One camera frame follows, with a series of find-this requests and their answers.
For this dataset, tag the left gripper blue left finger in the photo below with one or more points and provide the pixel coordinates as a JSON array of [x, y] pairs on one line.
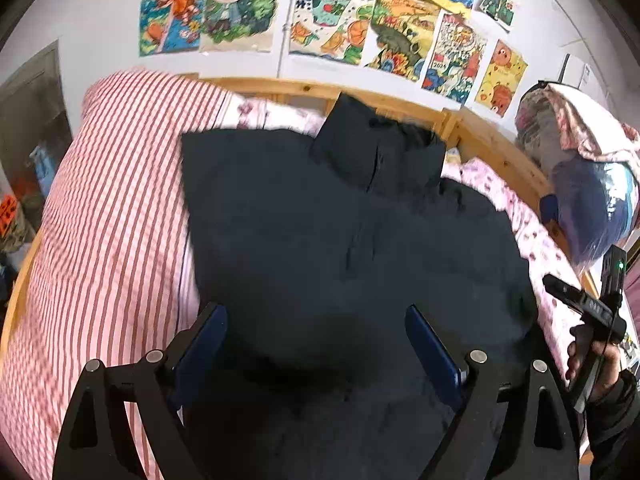
[[192, 352]]

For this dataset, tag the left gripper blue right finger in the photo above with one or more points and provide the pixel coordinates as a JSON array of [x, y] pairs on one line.
[[447, 371]]

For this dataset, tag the black puffer jacket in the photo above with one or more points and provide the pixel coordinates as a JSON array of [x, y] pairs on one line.
[[317, 246]]

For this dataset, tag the right hand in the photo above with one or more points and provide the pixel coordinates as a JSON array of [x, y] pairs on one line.
[[600, 359]]

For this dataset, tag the pink apple print bedsheet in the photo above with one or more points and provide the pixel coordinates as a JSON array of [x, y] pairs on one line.
[[533, 239]]

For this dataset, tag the red white checked quilt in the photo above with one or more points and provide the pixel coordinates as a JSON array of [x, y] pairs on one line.
[[112, 278]]

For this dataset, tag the pile of bedding bags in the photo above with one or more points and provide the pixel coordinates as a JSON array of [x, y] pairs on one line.
[[591, 161]]

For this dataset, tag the yellow bear chick drawing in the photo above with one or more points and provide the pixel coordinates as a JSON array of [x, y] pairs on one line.
[[501, 80]]

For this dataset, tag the colourful 2024 drawing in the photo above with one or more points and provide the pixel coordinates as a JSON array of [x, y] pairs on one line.
[[455, 60]]

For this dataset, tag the dinosaur landscape drawing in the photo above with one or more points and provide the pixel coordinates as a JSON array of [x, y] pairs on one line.
[[404, 32]]

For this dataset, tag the turtle fish drawing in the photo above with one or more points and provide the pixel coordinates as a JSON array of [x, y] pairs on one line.
[[335, 30]]

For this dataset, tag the blond boy drawing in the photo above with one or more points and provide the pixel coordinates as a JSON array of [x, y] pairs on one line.
[[238, 25]]

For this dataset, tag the orange hair girl drawing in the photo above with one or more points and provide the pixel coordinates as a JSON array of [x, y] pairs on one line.
[[169, 26]]

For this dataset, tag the wooden bed frame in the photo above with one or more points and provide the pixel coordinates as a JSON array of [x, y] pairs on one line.
[[501, 156]]

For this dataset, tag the grey wall cabinet door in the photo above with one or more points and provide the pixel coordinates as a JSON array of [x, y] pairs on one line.
[[35, 132]]

